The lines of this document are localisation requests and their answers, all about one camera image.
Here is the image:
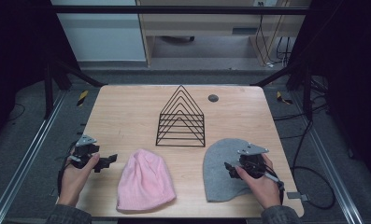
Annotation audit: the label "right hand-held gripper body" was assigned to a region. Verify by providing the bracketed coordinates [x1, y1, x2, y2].
[236, 143, 270, 180]

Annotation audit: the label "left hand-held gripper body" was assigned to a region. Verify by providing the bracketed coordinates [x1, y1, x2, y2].
[68, 133, 100, 171]

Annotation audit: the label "grey knitted beanie hat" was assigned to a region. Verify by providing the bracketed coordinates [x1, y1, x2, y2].
[202, 137, 268, 203]

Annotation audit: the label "pink knitted beanie hat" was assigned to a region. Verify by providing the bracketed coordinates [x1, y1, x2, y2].
[116, 148, 177, 213]

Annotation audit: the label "black wire triangle rack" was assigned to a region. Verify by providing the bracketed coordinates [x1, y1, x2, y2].
[155, 84, 207, 147]

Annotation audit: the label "person's right hand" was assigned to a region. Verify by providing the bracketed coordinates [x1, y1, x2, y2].
[235, 153, 282, 210]

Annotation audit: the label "person's left hand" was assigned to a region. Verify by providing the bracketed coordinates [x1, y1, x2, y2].
[57, 152, 101, 207]

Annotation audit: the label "yellow black striped tape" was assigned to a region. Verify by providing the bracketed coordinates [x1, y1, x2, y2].
[77, 90, 90, 106]
[276, 91, 293, 105]

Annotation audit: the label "white cabinet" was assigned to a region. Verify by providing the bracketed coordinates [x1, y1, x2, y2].
[50, 0, 147, 62]

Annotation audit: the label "dark curtain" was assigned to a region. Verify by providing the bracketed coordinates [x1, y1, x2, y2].
[289, 0, 371, 188]
[0, 0, 81, 150]

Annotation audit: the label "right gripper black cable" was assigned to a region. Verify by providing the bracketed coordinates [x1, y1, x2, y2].
[261, 164, 286, 206]

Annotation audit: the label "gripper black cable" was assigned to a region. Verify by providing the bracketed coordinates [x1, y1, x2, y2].
[261, 164, 286, 206]
[57, 141, 78, 197]

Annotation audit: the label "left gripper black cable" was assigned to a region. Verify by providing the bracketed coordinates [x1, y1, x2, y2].
[57, 141, 78, 197]

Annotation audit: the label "grey metal table bracket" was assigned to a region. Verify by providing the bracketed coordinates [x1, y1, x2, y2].
[286, 191, 309, 202]

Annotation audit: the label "aluminium floor rail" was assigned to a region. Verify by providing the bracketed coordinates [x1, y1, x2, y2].
[0, 91, 67, 224]
[290, 91, 366, 224]

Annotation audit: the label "black metal frame leg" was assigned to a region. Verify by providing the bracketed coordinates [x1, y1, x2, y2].
[251, 60, 315, 120]
[44, 59, 107, 119]

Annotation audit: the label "black floor cable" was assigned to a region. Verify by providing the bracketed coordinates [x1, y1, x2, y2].
[290, 119, 336, 210]

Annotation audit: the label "hanging cables under desk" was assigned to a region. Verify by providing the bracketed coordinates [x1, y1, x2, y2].
[255, 1, 292, 68]

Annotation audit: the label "black horizontal frame bar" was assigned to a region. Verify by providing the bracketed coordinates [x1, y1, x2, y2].
[51, 5, 310, 16]

